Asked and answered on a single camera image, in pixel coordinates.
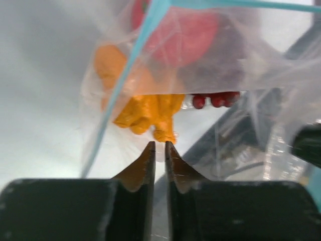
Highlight red fake tomato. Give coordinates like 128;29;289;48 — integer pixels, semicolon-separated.
141;7;220;67

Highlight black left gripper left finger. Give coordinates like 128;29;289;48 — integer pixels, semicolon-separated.
1;142;155;240

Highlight orange fake food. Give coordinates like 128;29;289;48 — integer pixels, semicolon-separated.
93;45;185;144

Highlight clear zip top bag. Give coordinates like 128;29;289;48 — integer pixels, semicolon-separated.
80;1;320;180

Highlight purple fake grapes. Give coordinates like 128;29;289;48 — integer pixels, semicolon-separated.
178;22;248;109

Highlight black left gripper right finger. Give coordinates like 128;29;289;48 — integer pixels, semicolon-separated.
165;142;320;240

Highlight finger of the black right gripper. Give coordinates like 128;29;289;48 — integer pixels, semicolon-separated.
290;124;320;168

